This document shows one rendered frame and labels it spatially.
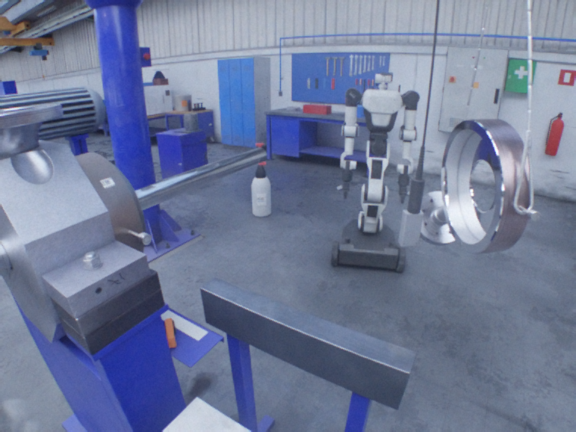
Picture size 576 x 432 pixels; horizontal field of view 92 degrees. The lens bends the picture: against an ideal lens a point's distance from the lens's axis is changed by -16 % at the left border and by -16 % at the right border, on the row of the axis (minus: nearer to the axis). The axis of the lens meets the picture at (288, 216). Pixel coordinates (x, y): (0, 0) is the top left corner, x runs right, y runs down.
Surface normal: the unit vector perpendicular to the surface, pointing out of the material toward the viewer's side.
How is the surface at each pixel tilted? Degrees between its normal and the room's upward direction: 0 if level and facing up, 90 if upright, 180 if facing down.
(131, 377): 90
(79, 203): 45
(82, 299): 90
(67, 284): 0
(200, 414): 0
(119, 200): 63
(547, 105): 90
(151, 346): 90
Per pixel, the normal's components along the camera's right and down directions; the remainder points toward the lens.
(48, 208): 0.61, -0.50
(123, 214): 0.82, -0.05
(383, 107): -0.22, 0.40
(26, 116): 0.89, 0.18
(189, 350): 0.00, -0.91
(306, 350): -0.52, 0.35
